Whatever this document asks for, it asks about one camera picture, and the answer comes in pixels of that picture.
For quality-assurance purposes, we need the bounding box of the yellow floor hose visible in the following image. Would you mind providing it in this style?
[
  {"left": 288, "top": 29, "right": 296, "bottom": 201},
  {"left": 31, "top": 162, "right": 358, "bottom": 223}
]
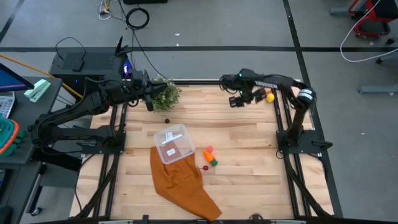
[{"left": 0, "top": 54, "right": 83, "bottom": 99}]

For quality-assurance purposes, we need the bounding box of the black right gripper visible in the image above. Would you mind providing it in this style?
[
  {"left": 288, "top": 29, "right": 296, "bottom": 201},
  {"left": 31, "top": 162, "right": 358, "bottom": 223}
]
[{"left": 229, "top": 88, "right": 254, "bottom": 108}]

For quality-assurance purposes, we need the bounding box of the black computer tower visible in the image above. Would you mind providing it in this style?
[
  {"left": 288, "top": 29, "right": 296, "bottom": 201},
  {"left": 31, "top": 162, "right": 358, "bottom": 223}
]
[{"left": 49, "top": 36, "right": 139, "bottom": 97}]

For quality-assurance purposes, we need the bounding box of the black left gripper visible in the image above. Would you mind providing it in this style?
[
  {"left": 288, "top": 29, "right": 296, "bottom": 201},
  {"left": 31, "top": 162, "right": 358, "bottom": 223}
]
[{"left": 129, "top": 70, "right": 169, "bottom": 102}]

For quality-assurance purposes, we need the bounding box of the grey metal floor leg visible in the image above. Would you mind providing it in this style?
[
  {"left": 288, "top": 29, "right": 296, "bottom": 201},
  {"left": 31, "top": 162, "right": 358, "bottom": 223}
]
[
  {"left": 358, "top": 83, "right": 398, "bottom": 95},
  {"left": 328, "top": 6, "right": 354, "bottom": 16}
]

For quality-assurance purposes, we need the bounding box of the long white floor cable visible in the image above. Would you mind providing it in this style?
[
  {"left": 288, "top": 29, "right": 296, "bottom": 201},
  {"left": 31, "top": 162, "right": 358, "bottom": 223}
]
[{"left": 340, "top": 0, "right": 398, "bottom": 63}]

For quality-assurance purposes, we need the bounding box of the black aluminium table frame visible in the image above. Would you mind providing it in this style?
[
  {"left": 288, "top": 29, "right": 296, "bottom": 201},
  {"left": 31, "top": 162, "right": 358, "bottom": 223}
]
[{"left": 70, "top": 79, "right": 343, "bottom": 224}]

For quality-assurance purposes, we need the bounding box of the dark grey desk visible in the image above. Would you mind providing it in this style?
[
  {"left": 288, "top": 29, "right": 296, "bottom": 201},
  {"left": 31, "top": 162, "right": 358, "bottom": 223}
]
[{"left": 0, "top": 76, "right": 65, "bottom": 224}]

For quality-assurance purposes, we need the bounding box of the computer monitor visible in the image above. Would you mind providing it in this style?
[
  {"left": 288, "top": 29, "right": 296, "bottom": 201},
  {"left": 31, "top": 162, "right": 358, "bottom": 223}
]
[{"left": 0, "top": 62, "right": 35, "bottom": 93}]

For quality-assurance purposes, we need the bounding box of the mint green stapler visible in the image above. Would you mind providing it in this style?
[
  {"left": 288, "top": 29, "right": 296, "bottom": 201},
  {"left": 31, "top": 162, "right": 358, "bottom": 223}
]
[{"left": 24, "top": 78, "right": 52, "bottom": 103}]

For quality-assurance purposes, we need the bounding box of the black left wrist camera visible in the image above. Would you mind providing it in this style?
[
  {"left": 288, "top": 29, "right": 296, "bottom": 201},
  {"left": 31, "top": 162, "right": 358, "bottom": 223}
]
[{"left": 144, "top": 94, "right": 155, "bottom": 112}]

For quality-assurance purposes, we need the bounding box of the small green artificial plant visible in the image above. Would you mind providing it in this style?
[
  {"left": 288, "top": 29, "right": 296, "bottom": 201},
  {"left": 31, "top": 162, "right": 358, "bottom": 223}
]
[{"left": 152, "top": 76, "right": 182, "bottom": 113}]

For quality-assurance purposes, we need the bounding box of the grey calculator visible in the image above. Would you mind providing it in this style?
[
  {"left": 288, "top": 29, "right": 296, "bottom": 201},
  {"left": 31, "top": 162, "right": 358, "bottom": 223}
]
[{"left": 0, "top": 91, "right": 16, "bottom": 119}]

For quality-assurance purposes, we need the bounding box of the teal and orange toy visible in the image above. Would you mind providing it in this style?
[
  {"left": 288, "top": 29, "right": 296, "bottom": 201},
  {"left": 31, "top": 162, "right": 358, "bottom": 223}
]
[{"left": 0, "top": 116, "right": 25, "bottom": 158}]

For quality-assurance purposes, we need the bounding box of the red and black cart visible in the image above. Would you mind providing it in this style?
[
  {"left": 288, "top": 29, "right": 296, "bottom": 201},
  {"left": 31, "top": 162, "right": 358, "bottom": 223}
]
[{"left": 348, "top": 0, "right": 398, "bottom": 38}]

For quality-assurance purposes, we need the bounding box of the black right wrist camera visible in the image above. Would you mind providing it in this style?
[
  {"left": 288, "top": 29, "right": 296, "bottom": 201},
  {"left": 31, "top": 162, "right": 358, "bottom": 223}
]
[{"left": 254, "top": 88, "right": 268, "bottom": 103}]

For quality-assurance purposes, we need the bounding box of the small flat black box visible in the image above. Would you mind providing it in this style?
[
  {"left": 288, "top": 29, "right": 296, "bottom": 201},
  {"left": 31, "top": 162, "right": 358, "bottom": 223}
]
[{"left": 63, "top": 58, "right": 85, "bottom": 72}]

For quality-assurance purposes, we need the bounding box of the orange toy carrot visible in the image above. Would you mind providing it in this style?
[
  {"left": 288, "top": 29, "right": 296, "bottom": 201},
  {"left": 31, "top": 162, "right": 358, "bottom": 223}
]
[{"left": 203, "top": 149, "right": 218, "bottom": 167}]

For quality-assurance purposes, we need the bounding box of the clear plastic tupperware container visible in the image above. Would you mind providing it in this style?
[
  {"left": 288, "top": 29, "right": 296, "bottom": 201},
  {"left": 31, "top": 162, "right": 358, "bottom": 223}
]
[{"left": 153, "top": 123, "right": 196, "bottom": 165}]

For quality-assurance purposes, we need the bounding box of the white cable bundle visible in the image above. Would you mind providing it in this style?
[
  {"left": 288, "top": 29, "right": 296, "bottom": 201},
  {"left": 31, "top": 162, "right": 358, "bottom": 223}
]
[{"left": 98, "top": 0, "right": 113, "bottom": 21}]

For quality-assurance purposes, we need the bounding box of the orange-brown cloth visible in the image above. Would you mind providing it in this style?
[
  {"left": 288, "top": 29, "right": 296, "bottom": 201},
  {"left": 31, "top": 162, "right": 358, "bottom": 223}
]
[{"left": 149, "top": 146, "right": 223, "bottom": 222}]

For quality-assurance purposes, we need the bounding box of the grey leg with caster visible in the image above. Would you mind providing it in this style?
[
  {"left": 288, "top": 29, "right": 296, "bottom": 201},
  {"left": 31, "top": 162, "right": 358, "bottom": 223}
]
[{"left": 375, "top": 51, "right": 398, "bottom": 65}]

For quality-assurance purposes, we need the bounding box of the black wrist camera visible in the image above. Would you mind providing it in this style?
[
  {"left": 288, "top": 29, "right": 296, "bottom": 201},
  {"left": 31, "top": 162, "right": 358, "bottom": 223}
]
[
  {"left": 144, "top": 94, "right": 155, "bottom": 112},
  {"left": 254, "top": 88, "right": 268, "bottom": 103}
]

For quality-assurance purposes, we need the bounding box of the coiled black cable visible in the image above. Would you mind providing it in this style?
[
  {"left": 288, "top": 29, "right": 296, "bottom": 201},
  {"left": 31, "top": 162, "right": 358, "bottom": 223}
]
[{"left": 126, "top": 7, "right": 150, "bottom": 30}]

